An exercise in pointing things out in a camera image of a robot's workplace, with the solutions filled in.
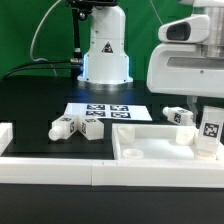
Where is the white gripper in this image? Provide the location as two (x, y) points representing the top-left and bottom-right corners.
(147, 44), (224, 120)

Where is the white square tabletop part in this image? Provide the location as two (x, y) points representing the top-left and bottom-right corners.
(112, 124), (224, 161)

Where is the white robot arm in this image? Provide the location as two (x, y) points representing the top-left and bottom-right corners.
(78, 0), (224, 107)

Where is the white sheet with tags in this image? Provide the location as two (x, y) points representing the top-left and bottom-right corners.
(65, 103), (152, 121)

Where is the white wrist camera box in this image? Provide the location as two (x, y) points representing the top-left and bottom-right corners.
(158, 14), (210, 43)

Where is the white front fence wall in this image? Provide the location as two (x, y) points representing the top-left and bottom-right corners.
(0, 157), (224, 188)

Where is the white fence wall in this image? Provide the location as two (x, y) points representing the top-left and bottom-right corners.
(0, 157), (224, 188)
(0, 122), (13, 156)

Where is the black cable bundle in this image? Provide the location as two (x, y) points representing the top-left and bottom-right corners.
(0, 59), (83, 81)

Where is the grey cable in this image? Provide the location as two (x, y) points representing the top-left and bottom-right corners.
(29, 0), (64, 78)

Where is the white left fence wall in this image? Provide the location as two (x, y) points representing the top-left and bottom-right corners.
(0, 122), (13, 156)

